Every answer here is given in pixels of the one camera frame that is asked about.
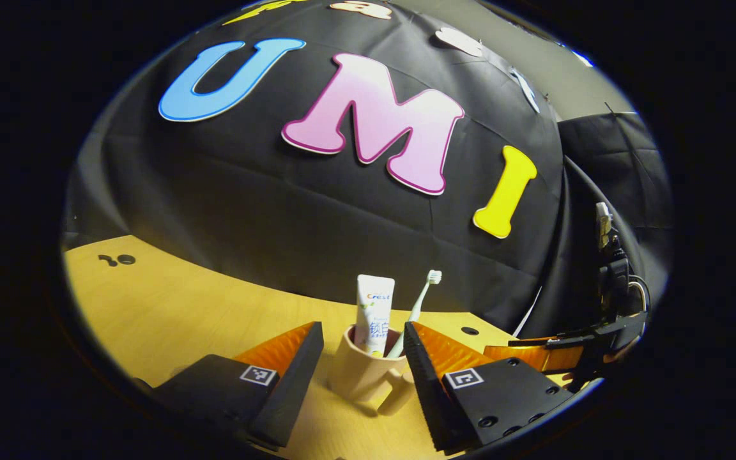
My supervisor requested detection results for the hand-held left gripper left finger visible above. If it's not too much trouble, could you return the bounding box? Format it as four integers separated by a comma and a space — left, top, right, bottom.
151, 321, 325, 448

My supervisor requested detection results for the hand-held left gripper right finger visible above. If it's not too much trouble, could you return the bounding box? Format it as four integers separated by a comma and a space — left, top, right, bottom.
403, 321, 574, 454

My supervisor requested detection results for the wooden desktop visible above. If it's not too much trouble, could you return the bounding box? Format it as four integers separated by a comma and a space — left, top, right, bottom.
63, 234, 573, 460

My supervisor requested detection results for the beige cup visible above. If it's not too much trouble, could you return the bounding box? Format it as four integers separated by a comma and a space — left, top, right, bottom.
328, 325, 415, 416

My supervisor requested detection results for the black backdrop cloth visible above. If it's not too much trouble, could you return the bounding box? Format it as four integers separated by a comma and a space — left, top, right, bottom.
61, 0, 674, 339

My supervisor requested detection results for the white toothpaste tube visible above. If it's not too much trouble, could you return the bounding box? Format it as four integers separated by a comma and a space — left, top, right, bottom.
353, 275, 396, 357

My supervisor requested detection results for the light green toothbrush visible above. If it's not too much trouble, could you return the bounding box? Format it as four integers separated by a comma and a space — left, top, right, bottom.
386, 270, 443, 358

